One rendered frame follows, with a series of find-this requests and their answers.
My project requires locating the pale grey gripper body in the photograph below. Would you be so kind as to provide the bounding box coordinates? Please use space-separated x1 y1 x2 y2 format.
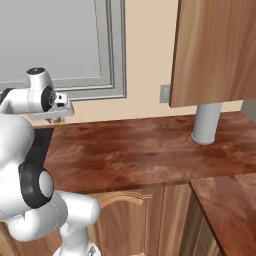
27 100 75 122

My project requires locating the wooden arched base cabinet door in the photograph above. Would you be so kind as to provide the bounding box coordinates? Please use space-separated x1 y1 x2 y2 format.
87 187 165 256

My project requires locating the plain wooden base cabinet panel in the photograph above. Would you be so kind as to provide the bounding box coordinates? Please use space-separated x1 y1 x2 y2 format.
157 183 205 256

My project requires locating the grey framed window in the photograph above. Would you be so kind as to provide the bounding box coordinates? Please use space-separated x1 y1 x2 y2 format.
0 0 128 102

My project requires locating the grey round pipe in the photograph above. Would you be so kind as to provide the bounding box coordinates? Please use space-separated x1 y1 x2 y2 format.
191 102 224 146

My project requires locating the grey wall socket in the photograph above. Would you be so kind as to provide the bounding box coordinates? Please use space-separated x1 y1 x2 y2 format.
159 83 172 104

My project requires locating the wooden wall cabinet door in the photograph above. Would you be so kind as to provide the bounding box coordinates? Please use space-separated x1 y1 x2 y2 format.
168 0 256 109

